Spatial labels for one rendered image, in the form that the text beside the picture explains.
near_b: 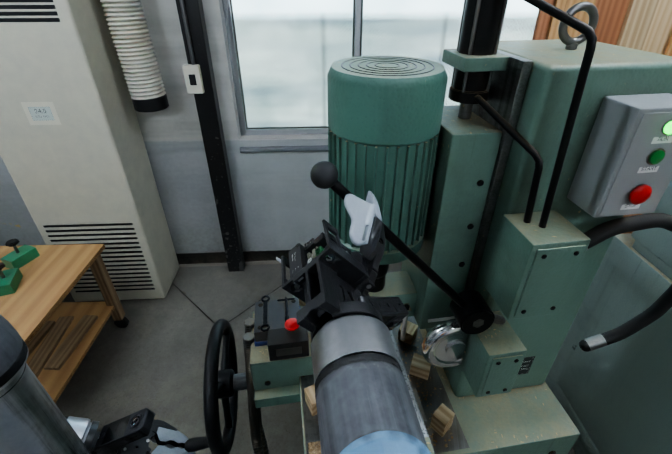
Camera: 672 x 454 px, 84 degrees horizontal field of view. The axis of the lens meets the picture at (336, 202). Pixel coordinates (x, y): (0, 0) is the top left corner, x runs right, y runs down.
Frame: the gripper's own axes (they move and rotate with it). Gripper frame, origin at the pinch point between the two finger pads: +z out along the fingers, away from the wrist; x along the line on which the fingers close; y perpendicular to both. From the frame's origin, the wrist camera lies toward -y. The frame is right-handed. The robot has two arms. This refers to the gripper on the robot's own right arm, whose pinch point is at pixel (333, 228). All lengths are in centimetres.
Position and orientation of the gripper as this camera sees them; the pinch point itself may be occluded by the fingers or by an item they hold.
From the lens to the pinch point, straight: 53.0
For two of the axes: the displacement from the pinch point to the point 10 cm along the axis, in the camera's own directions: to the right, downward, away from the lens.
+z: -1.5, -5.1, 8.4
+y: -6.8, -5.7, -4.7
